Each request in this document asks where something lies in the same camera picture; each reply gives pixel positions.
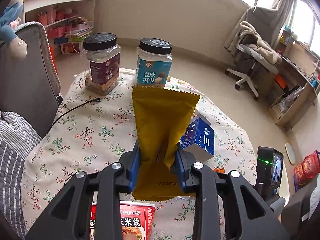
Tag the grey striped cushion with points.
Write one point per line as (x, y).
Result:
(18, 139)

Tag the wooden desk shelf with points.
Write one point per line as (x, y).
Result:
(296, 85)

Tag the teal label macadamia jar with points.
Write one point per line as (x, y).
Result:
(153, 62)

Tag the floral tablecloth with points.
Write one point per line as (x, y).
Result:
(89, 136)

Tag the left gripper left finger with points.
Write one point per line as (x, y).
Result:
(67, 216)

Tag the black camera device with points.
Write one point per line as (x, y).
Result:
(269, 172)

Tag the yellow snack wrapper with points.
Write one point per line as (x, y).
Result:
(161, 117)

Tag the red instant noodle cup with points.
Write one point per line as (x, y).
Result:
(136, 218)

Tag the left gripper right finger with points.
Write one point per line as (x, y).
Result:
(247, 215)

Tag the white bookshelf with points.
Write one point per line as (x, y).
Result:
(66, 22)

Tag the blue milk carton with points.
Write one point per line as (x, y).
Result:
(199, 139)

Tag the grey chair back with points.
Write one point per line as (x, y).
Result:
(31, 87)

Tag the blue plush toy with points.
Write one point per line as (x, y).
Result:
(9, 21)

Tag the white office chair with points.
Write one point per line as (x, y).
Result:
(252, 36)

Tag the red shopping bag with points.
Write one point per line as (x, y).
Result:
(306, 170)

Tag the purple label nut jar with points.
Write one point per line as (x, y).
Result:
(103, 54)

